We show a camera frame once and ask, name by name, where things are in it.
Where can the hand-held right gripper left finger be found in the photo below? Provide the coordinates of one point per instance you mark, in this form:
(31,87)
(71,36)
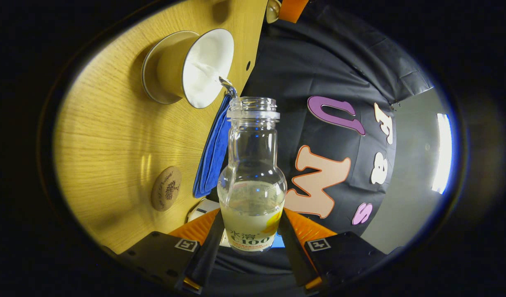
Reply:
(201,255)

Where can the cream saucer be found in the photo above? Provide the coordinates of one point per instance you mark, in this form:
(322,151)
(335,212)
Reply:
(152,78)

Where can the black backdrop cloth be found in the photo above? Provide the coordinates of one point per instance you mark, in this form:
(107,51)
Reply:
(319,74)

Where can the cream teacup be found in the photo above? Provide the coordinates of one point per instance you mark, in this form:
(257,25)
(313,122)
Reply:
(203,66)

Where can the clear glass water bottle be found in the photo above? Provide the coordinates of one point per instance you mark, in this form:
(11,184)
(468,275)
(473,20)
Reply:
(251,198)

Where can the white toaster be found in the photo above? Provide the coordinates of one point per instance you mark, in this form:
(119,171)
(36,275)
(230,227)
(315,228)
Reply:
(201,208)

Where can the blue folded towel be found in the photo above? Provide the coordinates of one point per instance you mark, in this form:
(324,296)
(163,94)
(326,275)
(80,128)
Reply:
(213,156)

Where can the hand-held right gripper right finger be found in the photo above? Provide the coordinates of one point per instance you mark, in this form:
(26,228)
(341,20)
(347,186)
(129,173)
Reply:
(296,255)

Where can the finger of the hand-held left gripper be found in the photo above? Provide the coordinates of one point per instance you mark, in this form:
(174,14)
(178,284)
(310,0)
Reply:
(293,9)

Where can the ceiling light panel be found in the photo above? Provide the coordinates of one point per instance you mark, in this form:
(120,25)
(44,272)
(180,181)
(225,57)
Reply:
(443,152)

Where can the round wooden coaster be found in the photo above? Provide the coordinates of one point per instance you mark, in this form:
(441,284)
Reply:
(166,189)

